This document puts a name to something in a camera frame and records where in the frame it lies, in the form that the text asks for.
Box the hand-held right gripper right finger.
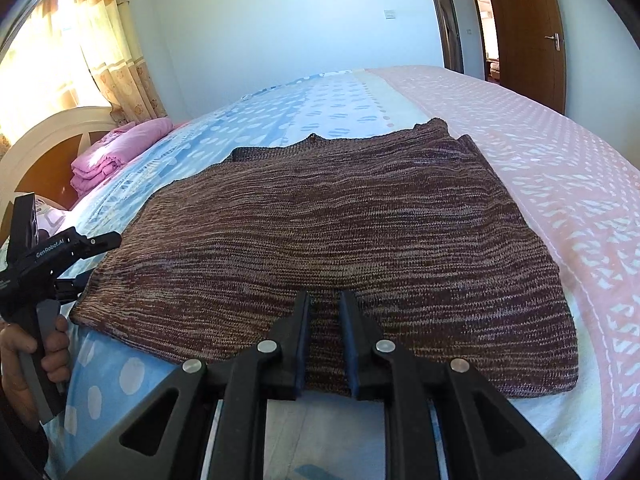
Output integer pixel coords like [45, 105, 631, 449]
[339, 290, 584, 480]

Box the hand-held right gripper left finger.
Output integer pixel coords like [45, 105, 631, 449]
[65, 290, 314, 480]

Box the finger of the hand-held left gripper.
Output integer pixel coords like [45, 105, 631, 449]
[75, 231, 123, 262]
[52, 271, 95, 302]

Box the brown knit sweater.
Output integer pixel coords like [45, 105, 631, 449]
[69, 117, 580, 401]

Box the white printed pillow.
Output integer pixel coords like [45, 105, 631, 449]
[31, 197, 76, 235]

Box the folded pink blanket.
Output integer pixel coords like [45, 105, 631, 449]
[71, 117, 174, 194]

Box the cream wooden bed headboard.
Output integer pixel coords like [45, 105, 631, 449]
[0, 106, 119, 241]

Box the yellow patterned curtain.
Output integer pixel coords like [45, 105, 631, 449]
[0, 0, 113, 137]
[67, 0, 169, 124]

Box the bed with polka-dot sheet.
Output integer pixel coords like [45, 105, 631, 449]
[42, 65, 640, 480]

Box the brown wooden door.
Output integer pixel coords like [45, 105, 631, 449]
[480, 0, 568, 115]

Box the brown wooden door frame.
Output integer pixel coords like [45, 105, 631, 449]
[422, 0, 493, 82]

